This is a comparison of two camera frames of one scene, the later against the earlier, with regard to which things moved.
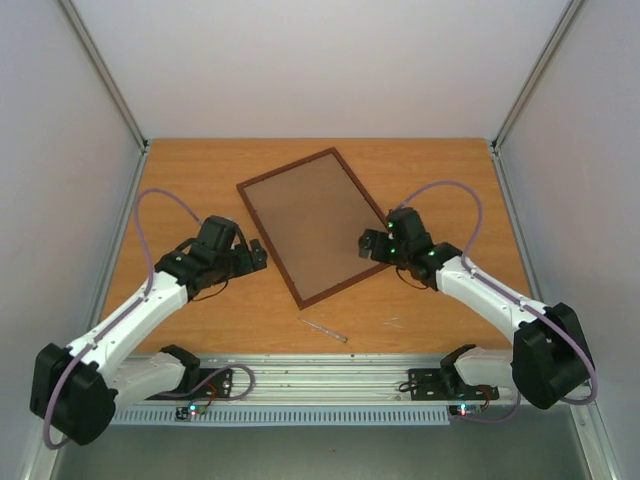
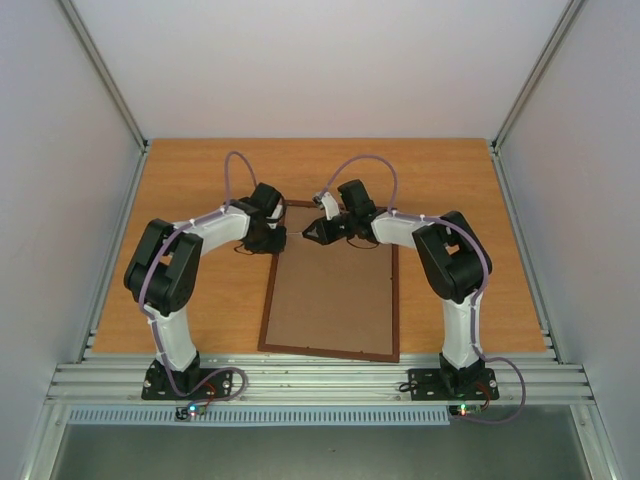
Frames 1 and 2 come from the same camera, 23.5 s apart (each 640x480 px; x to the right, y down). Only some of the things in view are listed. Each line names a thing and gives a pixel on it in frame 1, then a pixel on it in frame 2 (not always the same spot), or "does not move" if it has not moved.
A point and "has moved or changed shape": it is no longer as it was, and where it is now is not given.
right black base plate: x=427 y=385 does not move
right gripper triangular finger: x=379 y=244 -> x=317 y=231
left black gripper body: x=230 y=270 -> x=269 y=243
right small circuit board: x=464 y=409 does not move
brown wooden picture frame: x=311 y=214 has moved or changed shape
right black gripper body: x=373 y=245 -> x=329 y=230
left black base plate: x=213 y=383 does not move
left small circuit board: x=185 y=412 does not move
